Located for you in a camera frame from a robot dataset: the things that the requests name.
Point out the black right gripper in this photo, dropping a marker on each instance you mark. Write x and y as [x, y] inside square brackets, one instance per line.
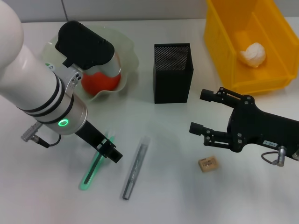
[264, 128]

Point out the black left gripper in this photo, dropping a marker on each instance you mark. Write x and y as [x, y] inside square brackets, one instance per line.
[91, 135]

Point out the green utility knife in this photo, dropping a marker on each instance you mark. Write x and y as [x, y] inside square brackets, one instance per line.
[90, 175]

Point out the tan eraser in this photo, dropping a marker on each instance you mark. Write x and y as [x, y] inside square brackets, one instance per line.
[208, 164]

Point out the orange fruit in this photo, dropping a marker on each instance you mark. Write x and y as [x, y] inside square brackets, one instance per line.
[100, 82]

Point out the white paper ball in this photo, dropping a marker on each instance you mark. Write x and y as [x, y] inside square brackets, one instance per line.
[253, 56]

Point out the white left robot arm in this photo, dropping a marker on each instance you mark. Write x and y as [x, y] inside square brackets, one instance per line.
[28, 81]

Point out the grey pen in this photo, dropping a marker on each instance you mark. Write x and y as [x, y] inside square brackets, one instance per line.
[135, 168]

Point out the black mesh pen holder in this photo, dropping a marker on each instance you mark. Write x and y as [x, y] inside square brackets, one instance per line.
[172, 84]

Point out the pale green glass fruit plate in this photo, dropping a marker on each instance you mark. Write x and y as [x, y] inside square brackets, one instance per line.
[128, 53]

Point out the yellow plastic bin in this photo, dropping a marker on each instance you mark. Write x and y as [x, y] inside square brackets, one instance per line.
[222, 46]

